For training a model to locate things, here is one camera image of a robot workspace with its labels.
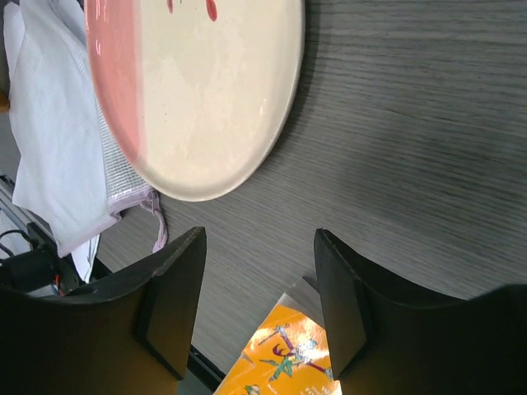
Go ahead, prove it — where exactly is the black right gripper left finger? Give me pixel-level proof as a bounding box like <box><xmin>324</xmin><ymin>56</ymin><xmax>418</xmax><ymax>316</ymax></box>
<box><xmin>1</xmin><ymin>227</ymin><xmax>206</xmax><ymax>394</ymax></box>

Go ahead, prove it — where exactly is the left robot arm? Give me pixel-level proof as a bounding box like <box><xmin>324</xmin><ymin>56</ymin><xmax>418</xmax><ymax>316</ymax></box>
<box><xmin>1</xmin><ymin>222</ymin><xmax>82</xmax><ymax>295</ymax></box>

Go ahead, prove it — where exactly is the orange paperback book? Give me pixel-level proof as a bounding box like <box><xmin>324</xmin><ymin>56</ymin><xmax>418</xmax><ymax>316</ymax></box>
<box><xmin>215</xmin><ymin>276</ymin><xmax>342</xmax><ymax>395</ymax></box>

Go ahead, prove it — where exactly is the pink and cream plate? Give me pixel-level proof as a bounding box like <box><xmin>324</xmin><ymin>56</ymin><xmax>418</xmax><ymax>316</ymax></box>
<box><xmin>84</xmin><ymin>1</ymin><xmax>305</xmax><ymax>202</ymax></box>

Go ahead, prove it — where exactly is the clear zip pouch purple trim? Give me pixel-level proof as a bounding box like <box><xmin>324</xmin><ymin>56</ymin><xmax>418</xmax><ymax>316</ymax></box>
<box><xmin>3</xmin><ymin>1</ymin><xmax>163</xmax><ymax>281</ymax></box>

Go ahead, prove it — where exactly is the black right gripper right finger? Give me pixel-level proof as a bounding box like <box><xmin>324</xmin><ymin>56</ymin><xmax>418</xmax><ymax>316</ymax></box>
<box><xmin>314</xmin><ymin>229</ymin><xmax>526</xmax><ymax>394</ymax></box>

